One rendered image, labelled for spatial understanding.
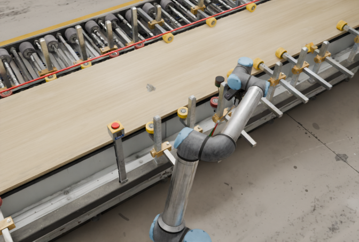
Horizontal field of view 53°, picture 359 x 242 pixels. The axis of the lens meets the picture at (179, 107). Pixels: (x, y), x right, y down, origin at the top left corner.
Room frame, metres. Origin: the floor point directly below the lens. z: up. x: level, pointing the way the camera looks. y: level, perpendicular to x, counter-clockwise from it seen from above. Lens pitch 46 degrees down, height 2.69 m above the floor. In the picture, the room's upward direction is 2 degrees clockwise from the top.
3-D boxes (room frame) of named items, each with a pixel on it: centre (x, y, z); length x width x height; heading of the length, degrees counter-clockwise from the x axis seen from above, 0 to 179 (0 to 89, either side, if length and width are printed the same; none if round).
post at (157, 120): (1.42, 0.13, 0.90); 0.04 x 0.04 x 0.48; 36
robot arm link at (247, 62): (1.68, -0.38, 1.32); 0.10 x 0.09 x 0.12; 153
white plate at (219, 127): (1.68, -0.27, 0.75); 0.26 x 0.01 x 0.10; 126
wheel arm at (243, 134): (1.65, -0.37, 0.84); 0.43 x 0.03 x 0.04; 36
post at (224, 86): (1.71, -0.28, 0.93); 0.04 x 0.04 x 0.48; 36
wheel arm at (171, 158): (1.40, 0.06, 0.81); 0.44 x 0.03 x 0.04; 36
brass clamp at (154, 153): (1.43, 0.11, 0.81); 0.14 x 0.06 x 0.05; 126
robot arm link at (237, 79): (1.58, -0.33, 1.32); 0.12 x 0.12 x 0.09; 63
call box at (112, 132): (1.27, 0.34, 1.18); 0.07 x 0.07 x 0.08; 36
